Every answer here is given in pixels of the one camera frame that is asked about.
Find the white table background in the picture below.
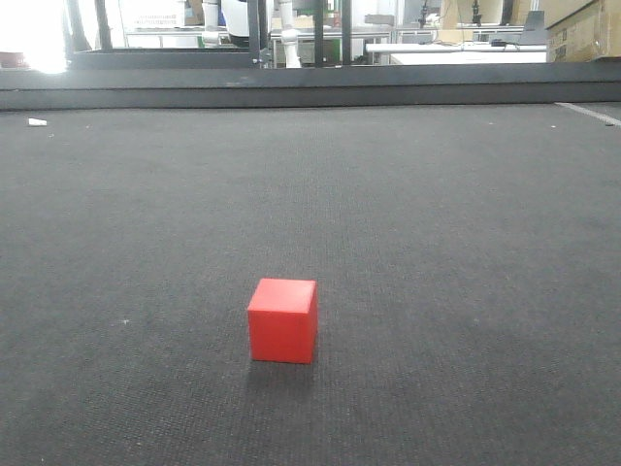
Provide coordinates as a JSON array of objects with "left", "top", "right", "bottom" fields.
[{"left": 366, "top": 42, "right": 547, "bottom": 66}]

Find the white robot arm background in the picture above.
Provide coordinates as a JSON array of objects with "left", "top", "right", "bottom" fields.
[{"left": 277, "top": 0, "right": 302, "bottom": 69}]

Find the red magnetic cube block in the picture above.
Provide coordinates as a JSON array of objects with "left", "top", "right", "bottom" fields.
[{"left": 247, "top": 278, "right": 318, "bottom": 364}]

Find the cardboard box right background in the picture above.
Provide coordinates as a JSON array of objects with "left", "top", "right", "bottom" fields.
[{"left": 542, "top": 0, "right": 620, "bottom": 62}]

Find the white tape strip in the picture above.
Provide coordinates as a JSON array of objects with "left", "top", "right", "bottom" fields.
[{"left": 556, "top": 102, "right": 621, "bottom": 127}]

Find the dark grey table edge rail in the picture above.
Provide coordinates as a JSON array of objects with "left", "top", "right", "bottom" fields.
[{"left": 1, "top": 61, "right": 620, "bottom": 111}]

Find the black metal frame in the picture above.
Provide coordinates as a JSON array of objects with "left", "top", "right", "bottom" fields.
[{"left": 64, "top": 0, "right": 353, "bottom": 70}]

